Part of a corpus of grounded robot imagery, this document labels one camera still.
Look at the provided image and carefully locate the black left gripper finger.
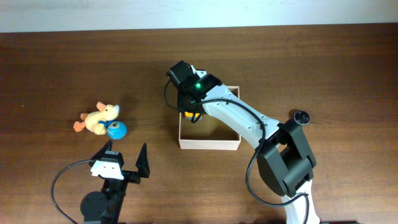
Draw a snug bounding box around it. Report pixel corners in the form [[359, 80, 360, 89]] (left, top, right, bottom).
[[91, 139, 113, 162], [136, 143, 150, 178]]

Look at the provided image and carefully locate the yellow grey toy dump truck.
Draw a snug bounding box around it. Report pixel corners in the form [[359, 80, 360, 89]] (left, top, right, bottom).
[[183, 111, 203, 120]]

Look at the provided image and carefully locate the small black round cap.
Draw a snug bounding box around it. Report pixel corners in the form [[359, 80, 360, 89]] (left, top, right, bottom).
[[294, 111, 310, 126]]

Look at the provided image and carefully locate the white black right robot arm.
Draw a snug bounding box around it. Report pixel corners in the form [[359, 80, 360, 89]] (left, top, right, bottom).
[[166, 60, 320, 223]]

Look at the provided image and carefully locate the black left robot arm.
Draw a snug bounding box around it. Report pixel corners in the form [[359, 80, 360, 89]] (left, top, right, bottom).
[[80, 140, 150, 224]]

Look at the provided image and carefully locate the yellow plush duck toy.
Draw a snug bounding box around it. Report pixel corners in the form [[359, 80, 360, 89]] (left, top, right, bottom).
[[73, 101, 120, 135]]

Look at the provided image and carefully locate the open white cardboard box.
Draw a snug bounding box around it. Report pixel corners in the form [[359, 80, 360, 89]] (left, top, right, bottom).
[[178, 86, 241, 151]]

